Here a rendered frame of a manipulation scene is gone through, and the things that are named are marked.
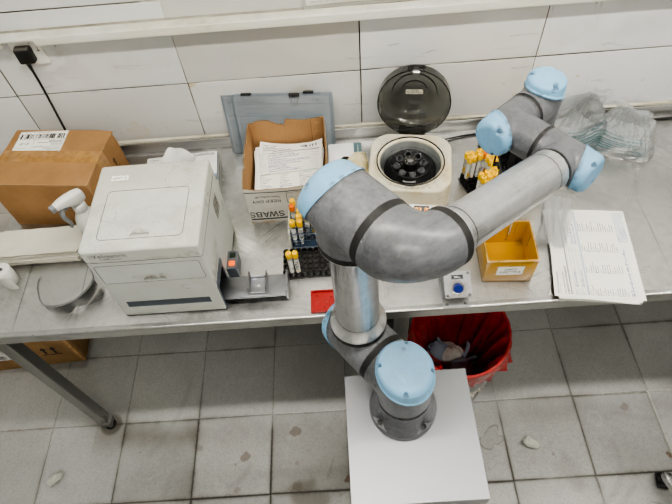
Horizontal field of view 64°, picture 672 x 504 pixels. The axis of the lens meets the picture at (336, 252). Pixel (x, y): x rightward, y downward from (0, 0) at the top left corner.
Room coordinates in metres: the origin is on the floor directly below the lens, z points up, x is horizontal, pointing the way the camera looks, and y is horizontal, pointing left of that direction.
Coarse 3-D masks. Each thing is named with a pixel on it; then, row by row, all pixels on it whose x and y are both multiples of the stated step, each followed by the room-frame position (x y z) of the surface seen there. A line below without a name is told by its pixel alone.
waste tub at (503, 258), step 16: (528, 224) 0.85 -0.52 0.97; (496, 240) 0.86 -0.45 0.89; (512, 240) 0.85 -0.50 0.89; (528, 240) 0.81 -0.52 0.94; (480, 256) 0.80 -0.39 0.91; (496, 256) 0.81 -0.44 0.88; (512, 256) 0.81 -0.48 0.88; (528, 256) 0.78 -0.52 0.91; (480, 272) 0.77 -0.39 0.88; (496, 272) 0.73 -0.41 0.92; (512, 272) 0.73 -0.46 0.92; (528, 272) 0.73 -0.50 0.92
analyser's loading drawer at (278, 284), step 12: (252, 276) 0.80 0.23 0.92; (264, 276) 0.80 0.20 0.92; (276, 276) 0.80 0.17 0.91; (288, 276) 0.79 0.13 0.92; (228, 288) 0.78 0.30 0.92; (240, 288) 0.77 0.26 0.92; (252, 288) 0.77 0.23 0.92; (264, 288) 0.76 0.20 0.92; (276, 288) 0.76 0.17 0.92; (288, 288) 0.76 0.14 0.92
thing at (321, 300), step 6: (312, 294) 0.75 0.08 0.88; (318, 294) 0.75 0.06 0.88; (324, 294) 0.75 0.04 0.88; (330, 294) 0.75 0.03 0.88; (312, 300) 0.73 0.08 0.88; (318, 300) 0.73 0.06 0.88; (324, 300) 0.73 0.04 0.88; (330, 300) 0.73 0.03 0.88; (312, 306) 0.71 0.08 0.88; (318, 306) 0.71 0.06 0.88; (324, 306) 0.71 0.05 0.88; (330, 306) 0.71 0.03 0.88; (312, 312) 0.69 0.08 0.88; (318, 312) 0.69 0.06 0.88; (324, 312) 0.69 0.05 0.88
